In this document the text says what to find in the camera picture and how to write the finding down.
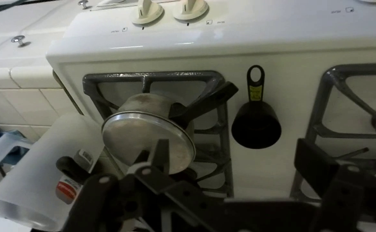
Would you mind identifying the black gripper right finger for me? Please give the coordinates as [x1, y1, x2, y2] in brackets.
[294, 137, 376, 232]

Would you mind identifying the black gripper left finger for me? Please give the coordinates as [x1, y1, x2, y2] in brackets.
[64, 139, 212, 232]

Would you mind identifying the silver pot lid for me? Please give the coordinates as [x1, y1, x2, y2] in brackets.
[101, 109, 198, 176]

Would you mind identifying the small silver pot black handle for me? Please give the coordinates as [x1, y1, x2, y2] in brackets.
[110, 81, 240, 130]

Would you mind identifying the black stove grate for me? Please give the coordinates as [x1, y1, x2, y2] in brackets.
[290, 61, 376, 201]
[83, 69, 238, 199]

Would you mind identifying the white gas stove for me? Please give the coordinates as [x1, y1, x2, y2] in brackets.
[46, 0, 376, 232]

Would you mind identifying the white stove knob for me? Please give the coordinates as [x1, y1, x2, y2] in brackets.
[132, 0, 167, 27]
[172, 0, 211, 23]

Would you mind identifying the black measuring cup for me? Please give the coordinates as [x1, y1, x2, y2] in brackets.
[231, 64, 284, 150]

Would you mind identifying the black hanging cable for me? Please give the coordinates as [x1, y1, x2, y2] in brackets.
[0, 0, 29, 19]

